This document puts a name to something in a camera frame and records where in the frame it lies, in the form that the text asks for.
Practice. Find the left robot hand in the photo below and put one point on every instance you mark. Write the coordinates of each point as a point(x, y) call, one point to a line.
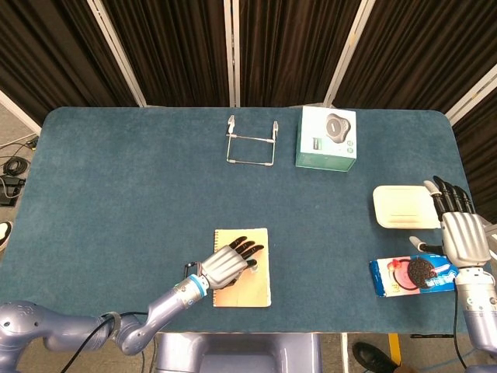
point(223, 268)

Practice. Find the blue Oreo cookie package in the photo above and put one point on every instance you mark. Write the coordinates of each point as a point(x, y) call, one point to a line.
point(388, 279)

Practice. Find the black power adapter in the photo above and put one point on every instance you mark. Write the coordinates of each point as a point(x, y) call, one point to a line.
point(8, 190)

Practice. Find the white partition frame post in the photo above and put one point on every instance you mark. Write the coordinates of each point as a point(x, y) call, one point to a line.
point(471, 93)
point(116, 50)
point(232, 50)
point(19, 110)
point(349, 50)

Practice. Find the black pleated curtain panel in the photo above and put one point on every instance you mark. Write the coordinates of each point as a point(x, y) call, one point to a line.
point(46, 50)
point(481, 163)
point(174, 46)
point(291, 46)
point(427, 50)

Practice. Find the yellow spiral notebook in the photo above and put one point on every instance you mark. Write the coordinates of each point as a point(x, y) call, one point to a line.
point(248, 291)

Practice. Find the black shoe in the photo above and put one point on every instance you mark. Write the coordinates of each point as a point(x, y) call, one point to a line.
point(372, 353)

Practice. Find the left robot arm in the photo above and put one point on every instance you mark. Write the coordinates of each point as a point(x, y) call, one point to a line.
point(77, 330)

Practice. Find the blue table cloth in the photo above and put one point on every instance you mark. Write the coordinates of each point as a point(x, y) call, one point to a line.
point(136, 194)

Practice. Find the green speaker product box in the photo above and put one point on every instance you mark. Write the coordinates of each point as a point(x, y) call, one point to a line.
point(326, 136)

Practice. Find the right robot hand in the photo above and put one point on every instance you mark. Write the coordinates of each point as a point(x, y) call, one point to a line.
point(464, 237)

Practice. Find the grey robot torso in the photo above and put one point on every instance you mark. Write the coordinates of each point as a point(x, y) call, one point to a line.
point(237, 353)

